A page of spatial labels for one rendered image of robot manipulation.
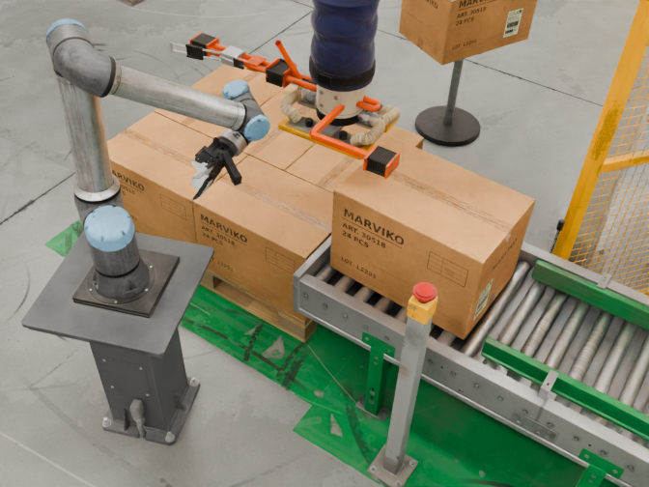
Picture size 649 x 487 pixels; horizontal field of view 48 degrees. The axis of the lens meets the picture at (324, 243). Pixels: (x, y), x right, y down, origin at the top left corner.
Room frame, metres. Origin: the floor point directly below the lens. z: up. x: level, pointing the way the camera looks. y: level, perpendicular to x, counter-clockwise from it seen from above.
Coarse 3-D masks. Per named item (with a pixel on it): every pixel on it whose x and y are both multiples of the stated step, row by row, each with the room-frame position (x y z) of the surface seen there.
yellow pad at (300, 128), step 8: (288, 120) 2.19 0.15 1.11; (304, 120) 2.19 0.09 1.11; (312, 120) 2.16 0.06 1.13; (280, 128) 2.16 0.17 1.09; (288, 128) 2.15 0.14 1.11; (296, 128) 2.14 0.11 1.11; (304, 128) 2.14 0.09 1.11; (304, 136) 2.11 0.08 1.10; (328, 136) 2.10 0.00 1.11; (336, 136) 2.10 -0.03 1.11; (344, 136) 2.08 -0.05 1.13; (352, 136) 2.10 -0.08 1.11; (320, 144) 2.08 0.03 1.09; (344, 152) 2.03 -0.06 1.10
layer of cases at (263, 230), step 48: (144, 144) 2.76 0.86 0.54; (192, 144) 2.77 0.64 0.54; (288, 144) 2.80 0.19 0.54; (384, 144) 2.83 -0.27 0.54; (144, 192) 2.53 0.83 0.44; (192, 192) 2.43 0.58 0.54; (240, 192) 2.44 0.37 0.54; (288, 192) 2.45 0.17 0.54; (192, 240) 2.39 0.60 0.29; (240, 240) 2.23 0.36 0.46; (288, 240) 2.15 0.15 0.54; (288, 288) 2.10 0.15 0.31
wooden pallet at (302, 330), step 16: (208, 272) 2.35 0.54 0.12; (208, 288) 2.35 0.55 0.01; (224, 288) 2.34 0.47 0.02; (240, 288) 2.24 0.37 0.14; (240, 304) 2.25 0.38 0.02; (256, 304) 2.25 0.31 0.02; (272, 304) 2.15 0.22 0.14; (272, 320) 2.16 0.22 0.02; (288, 320) 2.10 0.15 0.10; (304, 336) 2.05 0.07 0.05
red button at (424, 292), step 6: (420, 282) 1.49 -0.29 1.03; (426, 282) 1.49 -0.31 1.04; (414, 288) 1.47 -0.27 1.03; (420, 288) 1.46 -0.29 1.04; (426, 288) 1.46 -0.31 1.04; (432, 288) 1.46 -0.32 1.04; (414, 294) 1.44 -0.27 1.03; (420, 294) 1.44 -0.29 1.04; (426, 294) 1.44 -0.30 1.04; (432, 294) 1.44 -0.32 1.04; (420, 300) 1.43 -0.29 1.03; (426, 300) 1.42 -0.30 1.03; (432, 300) 1.43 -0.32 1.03
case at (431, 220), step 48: (336, 192) 2.00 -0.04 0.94; (384, 192) 2.00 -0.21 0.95; (432, 192) 2.01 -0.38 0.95; (480, 192) 2.02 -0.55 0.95; (336, 240) 1.99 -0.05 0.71; (384, 240) 1.88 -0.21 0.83; (432, 240) 1.77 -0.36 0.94; (480, 240) 1.77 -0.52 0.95; (384, 288) 1.86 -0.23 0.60; (480, 288) 1.69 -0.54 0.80
